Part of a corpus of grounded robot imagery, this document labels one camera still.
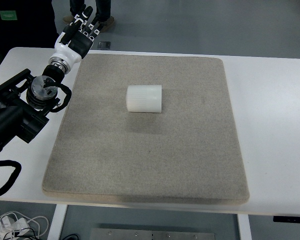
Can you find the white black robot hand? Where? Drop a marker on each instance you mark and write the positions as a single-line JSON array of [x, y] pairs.
[[73, 44]]

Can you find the white ribbed cup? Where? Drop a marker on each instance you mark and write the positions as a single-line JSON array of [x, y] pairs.
[[144, 98]]

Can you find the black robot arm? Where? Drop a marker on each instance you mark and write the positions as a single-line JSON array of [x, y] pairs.
[[26, 100]]

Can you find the person's legs and shoes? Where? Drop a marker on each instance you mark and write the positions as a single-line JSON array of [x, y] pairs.
[[103, 10]]

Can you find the metal floor socket plate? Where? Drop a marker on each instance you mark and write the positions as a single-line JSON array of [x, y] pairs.
[[104, 45]]

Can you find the grey felt mat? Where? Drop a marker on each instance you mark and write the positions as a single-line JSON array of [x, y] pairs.
[[187, 154]]

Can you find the white table leg left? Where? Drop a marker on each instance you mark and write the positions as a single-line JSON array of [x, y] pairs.
[[57, 222]]

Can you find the white table leg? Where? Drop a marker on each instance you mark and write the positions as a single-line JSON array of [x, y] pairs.
[[244, 227], [57, 222]]

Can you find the white table leg right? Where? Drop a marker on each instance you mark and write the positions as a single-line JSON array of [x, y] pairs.
[[244, 227]]

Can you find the black table control panel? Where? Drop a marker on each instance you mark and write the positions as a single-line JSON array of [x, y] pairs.
[[286, 219]]

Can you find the metal base plate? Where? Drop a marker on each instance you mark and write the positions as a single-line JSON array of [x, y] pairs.
[[133, 234]]

